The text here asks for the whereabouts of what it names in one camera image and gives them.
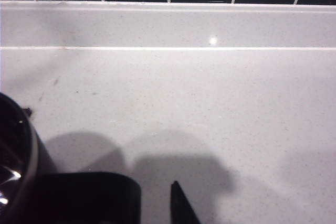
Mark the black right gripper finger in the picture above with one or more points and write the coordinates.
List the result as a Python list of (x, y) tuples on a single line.
[(179, 205)]

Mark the black steel-rimmed mug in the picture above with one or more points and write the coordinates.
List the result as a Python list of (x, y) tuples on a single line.
[(78, 197)]

